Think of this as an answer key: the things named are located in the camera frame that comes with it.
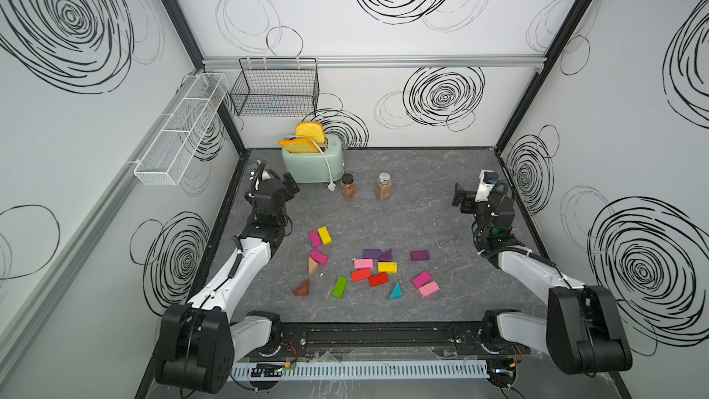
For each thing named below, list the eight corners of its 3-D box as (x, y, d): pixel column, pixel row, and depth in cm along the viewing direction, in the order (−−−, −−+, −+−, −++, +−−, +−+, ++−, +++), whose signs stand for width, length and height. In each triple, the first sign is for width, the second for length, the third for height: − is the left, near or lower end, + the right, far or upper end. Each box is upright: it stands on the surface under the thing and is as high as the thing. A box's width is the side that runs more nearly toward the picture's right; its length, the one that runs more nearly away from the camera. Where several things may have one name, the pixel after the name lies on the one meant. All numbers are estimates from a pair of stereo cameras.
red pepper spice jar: (342, 199, 105) (341, 184, 98) (343, 187, 109) (342, 173, 102) (354, 199, 105) (354, 184, 98) (355, 187, 109) (354, 173, 102)
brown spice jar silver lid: (379, 202, 105) (381, 184, 96) (374, 193, 108) (376, 174, 99) (390, 198, 106) (393, 180, 97) (385, 189, 109) (387, 170, 100)
